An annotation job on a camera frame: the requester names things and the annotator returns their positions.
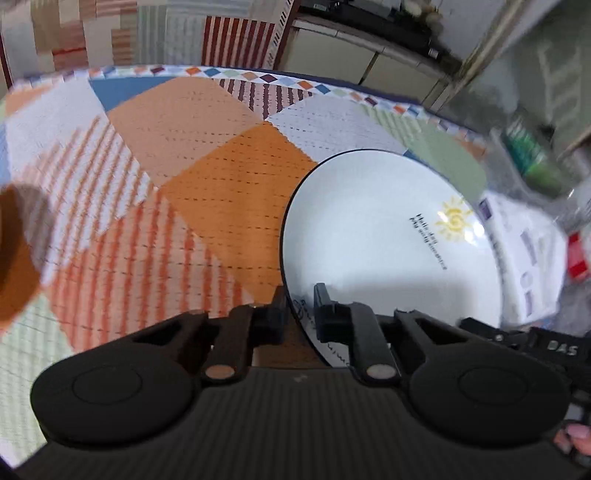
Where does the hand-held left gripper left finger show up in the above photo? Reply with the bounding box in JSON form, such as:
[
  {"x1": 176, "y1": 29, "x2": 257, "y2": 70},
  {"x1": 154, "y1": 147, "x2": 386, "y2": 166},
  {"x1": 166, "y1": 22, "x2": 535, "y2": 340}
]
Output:
[{"x1": 131, "y1": 286, "x2": 289, "y2": 387}]

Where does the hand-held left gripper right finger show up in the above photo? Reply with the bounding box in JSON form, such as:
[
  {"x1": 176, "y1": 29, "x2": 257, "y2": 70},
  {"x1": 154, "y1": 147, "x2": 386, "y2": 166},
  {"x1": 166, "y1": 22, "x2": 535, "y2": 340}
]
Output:
[{"x1": 313, "y1": 283, "x2": 467, "y2": 388}]

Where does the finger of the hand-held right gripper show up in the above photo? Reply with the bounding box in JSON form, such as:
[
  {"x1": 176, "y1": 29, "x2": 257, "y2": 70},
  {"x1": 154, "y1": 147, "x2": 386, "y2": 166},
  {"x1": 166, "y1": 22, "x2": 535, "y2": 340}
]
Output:
[{"x1": 459, "y1": 318, "x2": 532, "y2": 344}]

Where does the white plate with sun print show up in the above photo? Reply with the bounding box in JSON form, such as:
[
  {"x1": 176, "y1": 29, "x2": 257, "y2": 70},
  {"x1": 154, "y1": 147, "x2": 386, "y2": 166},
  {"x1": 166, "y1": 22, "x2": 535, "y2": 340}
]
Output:
[{"x1": 280, "y1": 149, "x2": 503, "y2": 370}]

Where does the person's right hand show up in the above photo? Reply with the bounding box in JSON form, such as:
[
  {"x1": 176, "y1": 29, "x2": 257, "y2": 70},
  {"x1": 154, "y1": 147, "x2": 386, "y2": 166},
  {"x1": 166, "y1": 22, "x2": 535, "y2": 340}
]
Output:
[{"x1": 553, "y1": 422, "x2": 591, "y2": 457}]

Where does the white tissue pack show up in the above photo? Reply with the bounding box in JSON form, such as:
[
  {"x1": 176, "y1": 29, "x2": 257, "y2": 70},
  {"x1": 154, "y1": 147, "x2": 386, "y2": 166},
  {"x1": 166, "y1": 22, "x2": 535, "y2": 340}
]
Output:
[{"x1": 478, "y1": 191, "x2": 568, "y2": 326}]

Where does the red packet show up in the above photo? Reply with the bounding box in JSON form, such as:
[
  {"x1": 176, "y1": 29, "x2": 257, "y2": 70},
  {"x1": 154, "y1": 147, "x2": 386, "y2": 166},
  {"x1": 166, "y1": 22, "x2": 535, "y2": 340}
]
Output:
[{"x1": 567, "y1": 233, "x2": 591, "y2": 280}]

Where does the green labelled plastic bottle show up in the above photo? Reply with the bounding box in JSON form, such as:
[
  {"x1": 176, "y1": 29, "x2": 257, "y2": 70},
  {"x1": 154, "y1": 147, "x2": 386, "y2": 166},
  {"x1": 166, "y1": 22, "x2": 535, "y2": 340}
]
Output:
[{"x1": 501, "y1": 115, "x2": 564, "y2": 195}]

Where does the patchwork tablecloth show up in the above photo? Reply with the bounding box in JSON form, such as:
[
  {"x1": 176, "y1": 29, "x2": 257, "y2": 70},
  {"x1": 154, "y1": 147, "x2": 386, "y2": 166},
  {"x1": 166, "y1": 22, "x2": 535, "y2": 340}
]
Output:
[{"x1": 0, "y1": 65, "x2": 490, "y2": 467}]

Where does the cream base cabinet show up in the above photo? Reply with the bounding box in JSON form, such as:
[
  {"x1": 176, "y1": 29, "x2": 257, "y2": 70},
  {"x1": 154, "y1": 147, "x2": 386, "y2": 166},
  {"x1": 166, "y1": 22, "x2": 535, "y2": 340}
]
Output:
[{"x1": 281, "y1": 18, "x2": 458, "y2": 107}]

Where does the brown round object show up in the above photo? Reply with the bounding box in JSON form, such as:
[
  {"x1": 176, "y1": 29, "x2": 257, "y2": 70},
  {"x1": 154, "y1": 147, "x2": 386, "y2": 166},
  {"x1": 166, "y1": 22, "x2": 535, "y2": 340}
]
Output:
[{"x1": 0, "y1": 185, "x2": 54, "y2": 321}]

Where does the black gas stove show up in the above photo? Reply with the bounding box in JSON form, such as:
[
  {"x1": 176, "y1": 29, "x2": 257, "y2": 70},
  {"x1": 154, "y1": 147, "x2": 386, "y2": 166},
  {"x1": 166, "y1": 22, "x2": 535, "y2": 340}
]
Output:
[{"x1": 300, "y1": 0, "x2": 462, "y2": 61}]

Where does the striped patchwork counter cloth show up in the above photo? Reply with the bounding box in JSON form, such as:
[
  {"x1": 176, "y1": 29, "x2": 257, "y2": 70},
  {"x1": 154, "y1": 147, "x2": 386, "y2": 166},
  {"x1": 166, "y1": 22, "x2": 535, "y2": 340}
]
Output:
[{"x1": 0, "y1": 0, "x2": 296, "y2": 84}]

